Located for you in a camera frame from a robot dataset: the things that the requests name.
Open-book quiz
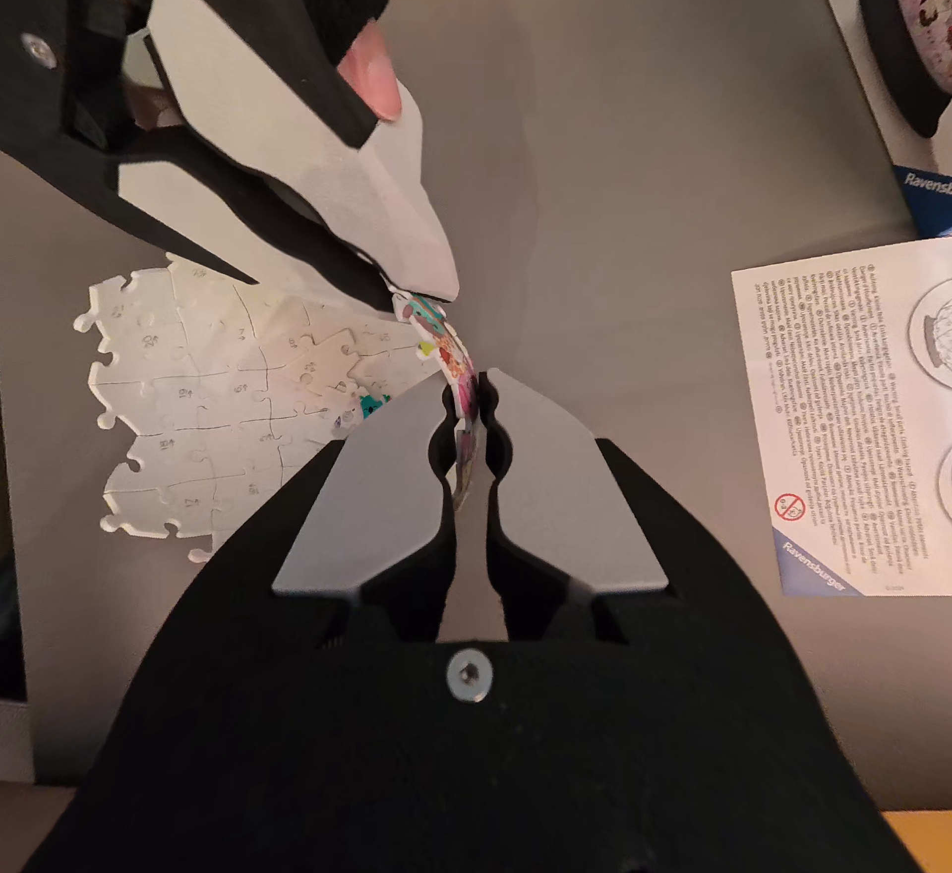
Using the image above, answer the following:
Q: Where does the white instruction leaflet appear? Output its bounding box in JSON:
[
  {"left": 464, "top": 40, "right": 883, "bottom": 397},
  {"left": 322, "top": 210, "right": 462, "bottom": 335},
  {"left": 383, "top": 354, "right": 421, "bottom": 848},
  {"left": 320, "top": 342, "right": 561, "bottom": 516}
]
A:
[{"left": 731, "top": 237, "right": 952, "bottom": 599}]

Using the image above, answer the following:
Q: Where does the person's right forearm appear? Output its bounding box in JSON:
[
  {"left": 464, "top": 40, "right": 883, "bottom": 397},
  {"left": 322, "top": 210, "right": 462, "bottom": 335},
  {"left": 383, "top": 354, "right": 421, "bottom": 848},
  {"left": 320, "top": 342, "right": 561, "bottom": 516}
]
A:
[{"left": 0, "top": 782, "right": 79, "bottom": 873}]

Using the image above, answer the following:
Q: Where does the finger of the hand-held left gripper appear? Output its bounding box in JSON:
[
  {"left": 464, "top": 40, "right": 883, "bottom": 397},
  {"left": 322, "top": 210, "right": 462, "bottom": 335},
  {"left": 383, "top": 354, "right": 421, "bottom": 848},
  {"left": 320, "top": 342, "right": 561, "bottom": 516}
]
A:
[
  {"left": 118, "top": 146, "right": 397, "bottom": 310},
  {"left": 143, "top": 0, "right": 460, "bottom": 303}
]

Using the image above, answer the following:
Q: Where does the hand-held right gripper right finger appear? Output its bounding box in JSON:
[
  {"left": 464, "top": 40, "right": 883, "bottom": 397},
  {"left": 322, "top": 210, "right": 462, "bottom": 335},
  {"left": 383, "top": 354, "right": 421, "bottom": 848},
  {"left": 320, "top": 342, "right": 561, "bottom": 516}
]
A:
[{"left": 479, "top": 367, "right": 670, "bottom": 596}]

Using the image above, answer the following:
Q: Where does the yellow plastic bin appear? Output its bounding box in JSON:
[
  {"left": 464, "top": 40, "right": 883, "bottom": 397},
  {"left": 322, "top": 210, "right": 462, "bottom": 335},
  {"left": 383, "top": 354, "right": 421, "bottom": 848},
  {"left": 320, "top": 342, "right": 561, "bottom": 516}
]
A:
[{"left": 881, "top": 810, "right": 952, "bottom": 873}]

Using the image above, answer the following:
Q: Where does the white half puzzle ball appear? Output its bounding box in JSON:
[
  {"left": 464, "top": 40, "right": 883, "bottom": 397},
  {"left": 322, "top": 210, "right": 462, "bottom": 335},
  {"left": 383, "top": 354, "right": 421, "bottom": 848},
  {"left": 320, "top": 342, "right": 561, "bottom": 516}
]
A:
[{"left": 73, "top": 252, "right": 484, "bottom": 565}]

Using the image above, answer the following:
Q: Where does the person's left hand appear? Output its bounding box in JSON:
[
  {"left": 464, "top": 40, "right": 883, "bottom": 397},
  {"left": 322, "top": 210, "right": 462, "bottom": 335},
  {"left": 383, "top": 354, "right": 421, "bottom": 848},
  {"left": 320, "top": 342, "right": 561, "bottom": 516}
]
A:
[{"left": 335, "top": 20, "right": 406, "bottom": 123}]

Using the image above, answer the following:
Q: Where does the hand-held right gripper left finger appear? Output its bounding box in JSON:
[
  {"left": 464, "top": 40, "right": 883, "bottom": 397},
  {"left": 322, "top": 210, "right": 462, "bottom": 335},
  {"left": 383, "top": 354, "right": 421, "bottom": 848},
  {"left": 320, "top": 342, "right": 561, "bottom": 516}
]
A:
[{"left": 271, "top": 372, "right": 458, "bottom": 600}]

